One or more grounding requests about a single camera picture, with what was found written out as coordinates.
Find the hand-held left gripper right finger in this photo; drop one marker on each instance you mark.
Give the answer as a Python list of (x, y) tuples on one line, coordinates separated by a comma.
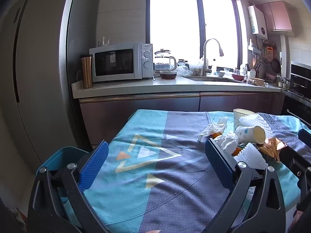
[(220, 167)]

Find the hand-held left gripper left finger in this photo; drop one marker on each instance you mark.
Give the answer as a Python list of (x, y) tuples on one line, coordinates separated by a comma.
[(93, 165)]

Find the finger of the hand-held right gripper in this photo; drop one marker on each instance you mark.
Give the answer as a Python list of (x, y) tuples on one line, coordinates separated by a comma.
[(294, 160), (305, 137)]

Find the orange peel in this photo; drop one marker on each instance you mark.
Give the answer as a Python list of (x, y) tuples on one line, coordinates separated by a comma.
[(215, 135), (237, 151)]

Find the white tissue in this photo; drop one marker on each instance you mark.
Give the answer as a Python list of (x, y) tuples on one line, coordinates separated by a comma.
[(213, 128), (226, 142)]

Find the white foam fruit net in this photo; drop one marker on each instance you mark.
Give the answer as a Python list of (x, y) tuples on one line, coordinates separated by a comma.
[(263, 123), (250, 155)]

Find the blue plastic bin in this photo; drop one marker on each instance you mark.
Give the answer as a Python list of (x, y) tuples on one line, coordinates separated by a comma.
[(60, 155)]

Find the blue dotted paper cup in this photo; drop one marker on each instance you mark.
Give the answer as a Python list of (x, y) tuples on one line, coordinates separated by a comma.
[(239, 119), (249, 133)]

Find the person's right hand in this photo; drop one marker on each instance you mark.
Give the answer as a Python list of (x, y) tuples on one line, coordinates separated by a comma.
[(296, 218)]

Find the black built-in oven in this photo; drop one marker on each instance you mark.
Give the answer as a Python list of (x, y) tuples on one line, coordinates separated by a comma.
[(300, 87)]

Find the teal grey printed tablecloth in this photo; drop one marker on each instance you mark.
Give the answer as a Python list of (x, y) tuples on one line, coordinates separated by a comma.
[(170, 174)]

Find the steel saucepan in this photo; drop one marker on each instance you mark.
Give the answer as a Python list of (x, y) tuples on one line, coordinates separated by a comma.
[(282, 84)]

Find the beige dish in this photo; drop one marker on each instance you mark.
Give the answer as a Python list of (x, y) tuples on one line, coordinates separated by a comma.
[(256, 81)]

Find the brown lower kitchen cabinets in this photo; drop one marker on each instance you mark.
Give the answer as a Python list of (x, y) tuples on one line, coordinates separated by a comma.
[(145, 111)]

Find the hanging black frying pan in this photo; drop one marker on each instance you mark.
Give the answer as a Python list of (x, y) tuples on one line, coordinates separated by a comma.
[(275, 65)]

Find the red bowl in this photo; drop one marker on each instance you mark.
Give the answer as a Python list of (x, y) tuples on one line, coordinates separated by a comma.
[(238, 77)]

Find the orange grater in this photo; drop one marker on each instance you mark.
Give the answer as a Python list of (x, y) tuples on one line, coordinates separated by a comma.
[(269, 52)]

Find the copper travel tumbler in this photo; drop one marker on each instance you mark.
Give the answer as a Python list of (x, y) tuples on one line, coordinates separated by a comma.
[(86, 72)]

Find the white bowl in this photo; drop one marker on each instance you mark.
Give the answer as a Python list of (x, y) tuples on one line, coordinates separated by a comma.
[(221, 73)]

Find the clear plastic bag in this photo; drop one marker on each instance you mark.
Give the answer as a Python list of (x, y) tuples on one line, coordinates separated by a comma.
[(185, 70)]

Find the white microwave oven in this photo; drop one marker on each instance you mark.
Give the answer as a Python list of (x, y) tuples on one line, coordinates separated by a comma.
[(114, 63)]

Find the silver refrigerator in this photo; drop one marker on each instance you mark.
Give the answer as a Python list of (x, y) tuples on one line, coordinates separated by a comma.
[(36, 77)]

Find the dark red food container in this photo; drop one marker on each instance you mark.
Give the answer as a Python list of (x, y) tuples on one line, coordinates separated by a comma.
[(168, 75)]

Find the steel kitchen faucet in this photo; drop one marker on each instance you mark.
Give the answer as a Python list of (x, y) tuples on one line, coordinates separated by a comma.
[(205, 60)]

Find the glass electric kettle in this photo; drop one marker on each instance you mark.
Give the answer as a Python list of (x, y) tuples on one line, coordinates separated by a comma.
[(164, 62)]

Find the white figurine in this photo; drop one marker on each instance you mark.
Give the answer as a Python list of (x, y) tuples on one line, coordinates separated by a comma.
[(104, 42)]

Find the white water heater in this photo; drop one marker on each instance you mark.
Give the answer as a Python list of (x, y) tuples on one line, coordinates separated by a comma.
[(257, 19)]

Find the kitchen window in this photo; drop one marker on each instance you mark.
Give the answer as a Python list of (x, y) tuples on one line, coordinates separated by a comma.
[(175, 17)]

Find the pink wall cabinet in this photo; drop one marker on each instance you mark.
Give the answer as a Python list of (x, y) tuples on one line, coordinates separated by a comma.
[(277, 15)]

